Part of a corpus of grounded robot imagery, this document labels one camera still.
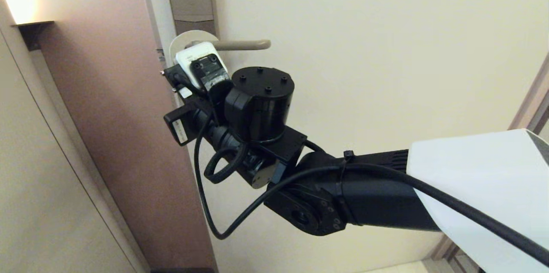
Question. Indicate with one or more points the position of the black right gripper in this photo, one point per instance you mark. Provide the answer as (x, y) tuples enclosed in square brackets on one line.
[(201, 125)]

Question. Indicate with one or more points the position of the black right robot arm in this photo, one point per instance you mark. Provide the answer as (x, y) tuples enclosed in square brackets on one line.
[(364, 191)]

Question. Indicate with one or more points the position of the white room door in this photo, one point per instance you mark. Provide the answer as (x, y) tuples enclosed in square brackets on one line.
[(386, 50)]

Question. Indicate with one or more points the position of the wall lamp with shelf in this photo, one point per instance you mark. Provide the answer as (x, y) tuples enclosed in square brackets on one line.
[(33, 32)]

